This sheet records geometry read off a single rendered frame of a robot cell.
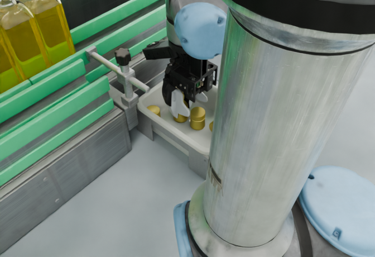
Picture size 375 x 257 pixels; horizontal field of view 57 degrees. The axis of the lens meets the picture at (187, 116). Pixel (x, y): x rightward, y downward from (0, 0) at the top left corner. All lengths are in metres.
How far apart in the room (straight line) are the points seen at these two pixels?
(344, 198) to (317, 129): 0.24
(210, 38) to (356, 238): 0.30
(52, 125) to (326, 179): 0.43
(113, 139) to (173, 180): 0.15
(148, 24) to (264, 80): 0.64
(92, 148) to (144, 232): 0.19
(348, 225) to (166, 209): 0.38
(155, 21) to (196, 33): 0.37
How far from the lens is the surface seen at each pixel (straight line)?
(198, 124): 0.79
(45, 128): 0.63
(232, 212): 0.31
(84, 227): 0.72
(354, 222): 0.45
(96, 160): 0.73
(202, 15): 0.47
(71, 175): 0.71
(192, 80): 0.68
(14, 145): 0.62
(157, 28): 0.85
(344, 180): 0.48
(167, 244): 0.68
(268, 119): 0.21
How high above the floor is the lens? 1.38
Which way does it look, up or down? 47 degrees down
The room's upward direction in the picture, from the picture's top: straight up
